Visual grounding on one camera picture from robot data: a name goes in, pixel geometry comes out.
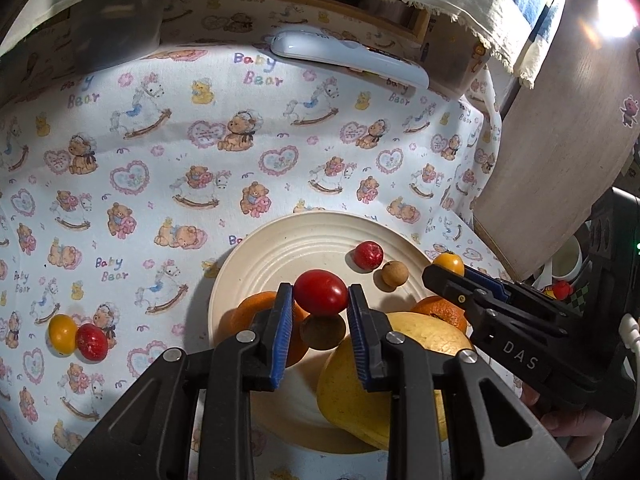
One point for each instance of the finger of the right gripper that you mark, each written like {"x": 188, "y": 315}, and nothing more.
{"x": 518, "y": 295}
{"x": 480, "y": 304}

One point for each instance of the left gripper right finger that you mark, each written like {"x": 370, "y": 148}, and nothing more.
{"x": 450, "y": 416}

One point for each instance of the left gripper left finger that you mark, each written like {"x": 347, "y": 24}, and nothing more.
{"x": 147, "y": 433}

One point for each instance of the yellow cherry tomato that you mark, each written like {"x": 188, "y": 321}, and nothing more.
{"x": 62, "y": 331}
{"x": 450, "y": 262}

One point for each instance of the brown longan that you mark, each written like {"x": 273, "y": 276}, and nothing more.
{"x": 323, "y": 332}
{"x": 395, "y": 274}

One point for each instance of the red jujube fruit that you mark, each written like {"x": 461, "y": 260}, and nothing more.
{"x": 368, "y": 255}
{"x": 91, "y": 342}

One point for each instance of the red cherry tomato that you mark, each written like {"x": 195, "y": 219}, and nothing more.
{"x": 320, "y": 293}

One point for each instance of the person's right hand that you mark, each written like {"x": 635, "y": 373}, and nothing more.
{"x": 585, "y": 429}

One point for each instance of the baby bear print cloth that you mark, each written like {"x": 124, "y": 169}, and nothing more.
{"x": 123, "y": 190}

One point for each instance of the bright lamp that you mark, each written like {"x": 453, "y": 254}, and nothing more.
{"x": 615, "y": 19}

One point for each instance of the white plastic handle device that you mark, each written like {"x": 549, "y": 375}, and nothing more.
{"x": 313, "y": 45}

